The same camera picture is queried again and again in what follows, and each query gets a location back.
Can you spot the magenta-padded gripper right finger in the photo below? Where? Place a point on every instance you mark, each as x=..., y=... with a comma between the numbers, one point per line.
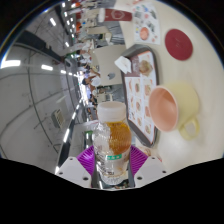
x=150, y=170

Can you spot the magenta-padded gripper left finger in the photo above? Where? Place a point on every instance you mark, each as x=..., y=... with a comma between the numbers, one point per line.
x=73, y=170

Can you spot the clear plastic tea bottle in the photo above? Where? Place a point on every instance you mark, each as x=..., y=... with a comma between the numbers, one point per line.
x=111, y=146

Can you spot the ceiling air conditioner unit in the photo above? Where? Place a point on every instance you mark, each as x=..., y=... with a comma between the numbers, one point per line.
x=58, y=118

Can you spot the pale yellow mug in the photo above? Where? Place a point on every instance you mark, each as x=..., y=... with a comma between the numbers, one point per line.
x=183, y=100

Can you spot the printed paper tray liner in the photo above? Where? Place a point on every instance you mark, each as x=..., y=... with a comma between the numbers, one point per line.
x=140, y=90

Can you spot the dark brown food tray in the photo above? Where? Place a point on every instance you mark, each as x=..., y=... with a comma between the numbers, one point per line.
x=124, y=83

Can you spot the person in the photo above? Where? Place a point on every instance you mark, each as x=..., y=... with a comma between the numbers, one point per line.
x=91, y=81

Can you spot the crumpled white napkin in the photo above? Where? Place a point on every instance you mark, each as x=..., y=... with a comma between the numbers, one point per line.
x=123, y=64

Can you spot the beige chair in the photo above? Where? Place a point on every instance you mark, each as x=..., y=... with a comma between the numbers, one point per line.
x=106, y=61

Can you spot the group of ceiling lights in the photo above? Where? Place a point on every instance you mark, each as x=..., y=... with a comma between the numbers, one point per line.
x=10, y=63

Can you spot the flat round red coaster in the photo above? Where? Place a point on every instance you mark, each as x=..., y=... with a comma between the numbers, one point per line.
x=179, y=44

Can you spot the colourful printed sticker sheet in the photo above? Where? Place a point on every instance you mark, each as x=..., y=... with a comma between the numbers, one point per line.
x=146, y=23

